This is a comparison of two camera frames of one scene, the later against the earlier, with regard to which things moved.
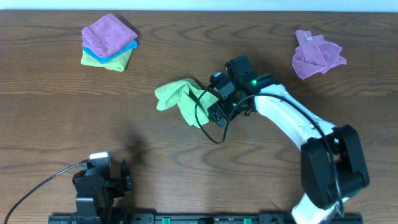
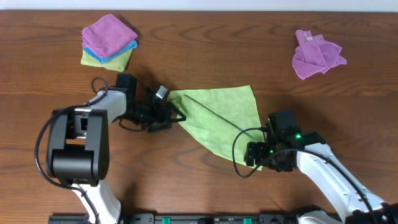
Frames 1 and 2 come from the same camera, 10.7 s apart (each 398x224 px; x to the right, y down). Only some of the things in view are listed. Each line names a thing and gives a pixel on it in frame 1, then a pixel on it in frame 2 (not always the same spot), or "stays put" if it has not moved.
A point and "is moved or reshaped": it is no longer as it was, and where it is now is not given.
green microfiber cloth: x=183 y=93 is moved or reshaped
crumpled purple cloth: x=314 y=55 stays put
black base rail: x=185 y=218 stays put
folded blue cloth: x=107 y=59 stays put
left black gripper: x=117 y=183 -> x=163 y=113
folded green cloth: x=118 y=63 stays put
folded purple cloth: x=107 y=35 stays put
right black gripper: x=221 y=105 -> x=260 y=147
